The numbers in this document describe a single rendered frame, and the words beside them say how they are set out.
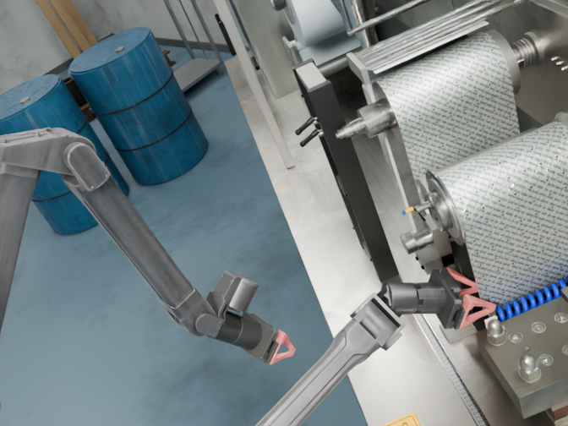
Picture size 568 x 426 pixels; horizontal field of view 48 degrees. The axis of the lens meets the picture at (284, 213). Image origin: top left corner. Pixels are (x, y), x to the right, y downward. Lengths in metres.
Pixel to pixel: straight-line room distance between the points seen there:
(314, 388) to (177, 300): 0.27
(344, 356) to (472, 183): 0.36
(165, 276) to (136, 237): 0.09
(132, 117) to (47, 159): 3.33
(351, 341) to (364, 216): 0.45
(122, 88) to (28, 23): 4.00
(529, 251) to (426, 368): 0.34
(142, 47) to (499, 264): 3.29
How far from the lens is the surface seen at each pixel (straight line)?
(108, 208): 0.99
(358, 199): 1.43
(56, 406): 3.32
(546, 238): 1.24
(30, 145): 0.92
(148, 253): 1.05
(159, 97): 4.25
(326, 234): 1.79
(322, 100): 1.30
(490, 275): 1.23
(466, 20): 1.33
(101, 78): 4.17
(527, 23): 1.42
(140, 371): 3.15
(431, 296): 1.17
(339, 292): 1.60
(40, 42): 8.12
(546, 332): 1.23
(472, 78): 1.30
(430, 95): 1.28
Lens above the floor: 1.97
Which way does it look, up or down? 33 degrees down
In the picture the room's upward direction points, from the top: 25 degrees counter-clockwise
